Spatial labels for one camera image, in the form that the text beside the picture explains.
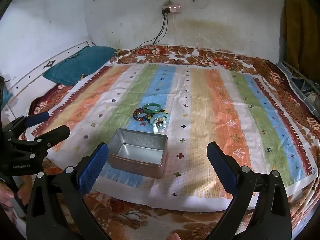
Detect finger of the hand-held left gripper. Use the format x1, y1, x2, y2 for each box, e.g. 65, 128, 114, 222
10, 125, 71, 161
2, 112, 50, 140

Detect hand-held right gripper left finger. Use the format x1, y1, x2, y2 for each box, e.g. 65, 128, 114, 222
26, 142, 113, 240

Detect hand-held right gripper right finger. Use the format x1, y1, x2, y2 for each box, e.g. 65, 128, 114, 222
206, 141, 293, 240

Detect silver metal tin box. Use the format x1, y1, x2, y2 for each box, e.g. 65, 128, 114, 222
107, 128, 168, 179

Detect dark multicolour bead bracelet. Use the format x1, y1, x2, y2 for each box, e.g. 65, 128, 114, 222
132, 108, 148, 122

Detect white bead bracelet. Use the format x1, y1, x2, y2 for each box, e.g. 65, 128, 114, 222
152, 118, 167, 134

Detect yellow and dark bead bracelet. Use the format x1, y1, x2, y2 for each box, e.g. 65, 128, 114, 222
142, 109, 167, 123

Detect light blue bead bracelet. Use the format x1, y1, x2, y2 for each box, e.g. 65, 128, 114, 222
149, 112, 169, 127

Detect green jade bangle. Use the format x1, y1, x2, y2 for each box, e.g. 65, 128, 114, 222
142, 102, 161, 114

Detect person's left hand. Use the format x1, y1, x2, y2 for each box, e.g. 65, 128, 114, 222
0, 179, 33, 207

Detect white bed headboard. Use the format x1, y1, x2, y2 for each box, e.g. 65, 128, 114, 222
0, 39, 97, 120

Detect striped colourful cloth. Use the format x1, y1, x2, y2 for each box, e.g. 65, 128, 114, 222
19, 62, 318, 212

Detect teal cloth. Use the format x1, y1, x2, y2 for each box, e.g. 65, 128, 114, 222
42, 46, 120, 87

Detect brown floral blanket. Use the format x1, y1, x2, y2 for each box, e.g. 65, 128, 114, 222
0, 44, 320, 240

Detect yellow garment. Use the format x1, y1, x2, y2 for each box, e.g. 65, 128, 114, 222
282, 0, 320, 83

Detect black power cable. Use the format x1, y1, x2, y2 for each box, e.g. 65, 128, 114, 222
130, 9, 171, 53
117, 9, 167, 64

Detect white charging cable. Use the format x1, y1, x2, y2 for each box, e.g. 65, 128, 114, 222
171, 12, 187, 52

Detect white power strip with cables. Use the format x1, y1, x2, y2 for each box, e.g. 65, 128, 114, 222
160, 3, 182, 14

